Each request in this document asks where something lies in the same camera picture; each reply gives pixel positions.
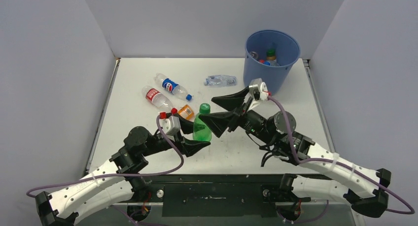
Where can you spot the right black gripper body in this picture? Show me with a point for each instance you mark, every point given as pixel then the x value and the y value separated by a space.
pixel 252 122

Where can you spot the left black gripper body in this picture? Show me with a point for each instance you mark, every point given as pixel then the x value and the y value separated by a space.
pixel 162 144

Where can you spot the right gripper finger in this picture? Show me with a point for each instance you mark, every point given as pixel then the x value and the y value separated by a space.
pixel 234 101
pixel 220 122

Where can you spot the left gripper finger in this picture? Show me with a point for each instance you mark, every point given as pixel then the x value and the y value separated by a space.
pixel 190 147
pixel 186 125

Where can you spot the orange juice bottle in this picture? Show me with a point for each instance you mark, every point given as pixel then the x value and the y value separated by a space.
pixel 186 112

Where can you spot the green plastic bottle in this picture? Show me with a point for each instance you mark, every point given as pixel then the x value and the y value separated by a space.
pixel 201 131

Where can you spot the Starbucks latte bottle green cap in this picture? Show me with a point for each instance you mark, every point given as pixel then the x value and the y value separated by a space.
pixel 271 56

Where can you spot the blue plastic bin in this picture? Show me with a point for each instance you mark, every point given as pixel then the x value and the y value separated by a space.
pixel 287 51

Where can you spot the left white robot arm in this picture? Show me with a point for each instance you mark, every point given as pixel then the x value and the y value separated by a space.
pixel 119 178

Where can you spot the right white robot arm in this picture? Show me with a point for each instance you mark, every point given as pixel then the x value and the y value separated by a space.
pixel 364 190

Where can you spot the crushed clear water bottle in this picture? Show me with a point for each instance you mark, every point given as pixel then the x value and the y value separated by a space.
pixel 220 81

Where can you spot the clear bottle red label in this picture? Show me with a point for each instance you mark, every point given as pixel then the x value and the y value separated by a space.
pixel 157 99

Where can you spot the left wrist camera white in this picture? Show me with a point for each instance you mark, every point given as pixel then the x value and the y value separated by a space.
pixel 170 125

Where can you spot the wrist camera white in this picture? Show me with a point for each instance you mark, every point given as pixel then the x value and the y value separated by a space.
pixel 258 92
pixel 170 125

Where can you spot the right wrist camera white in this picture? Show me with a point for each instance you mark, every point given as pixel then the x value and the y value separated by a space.
pixel 258 92

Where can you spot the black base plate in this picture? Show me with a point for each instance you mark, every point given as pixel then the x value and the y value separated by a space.
pixel 224 195

